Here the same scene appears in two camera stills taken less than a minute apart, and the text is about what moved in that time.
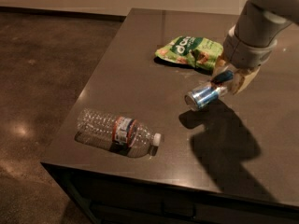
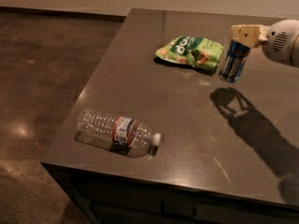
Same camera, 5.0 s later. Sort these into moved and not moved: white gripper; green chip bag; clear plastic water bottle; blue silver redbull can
Moved: white gripper; blue silver redbull can
Not moved: clear plastic water bottle; green chip bag
